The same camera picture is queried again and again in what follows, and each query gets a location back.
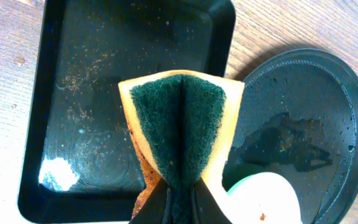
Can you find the mint plate lower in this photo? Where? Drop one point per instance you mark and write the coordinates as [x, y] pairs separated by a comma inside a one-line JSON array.
[[262, 198]]

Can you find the black round serving tray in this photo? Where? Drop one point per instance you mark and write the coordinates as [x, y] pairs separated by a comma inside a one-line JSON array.
[[299, 118]]

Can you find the black rectangular water tray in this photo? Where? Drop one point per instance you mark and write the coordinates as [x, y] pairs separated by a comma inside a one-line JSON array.
[[80, 163]]

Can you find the yellow green scrub sponge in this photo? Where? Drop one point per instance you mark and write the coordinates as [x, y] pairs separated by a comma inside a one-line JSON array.
[[182, 125]]

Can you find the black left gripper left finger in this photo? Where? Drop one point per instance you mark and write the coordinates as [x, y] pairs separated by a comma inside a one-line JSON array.
[[156, 209]]

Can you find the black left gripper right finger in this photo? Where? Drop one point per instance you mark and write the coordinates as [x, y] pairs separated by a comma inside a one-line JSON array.
[[205, 208]]

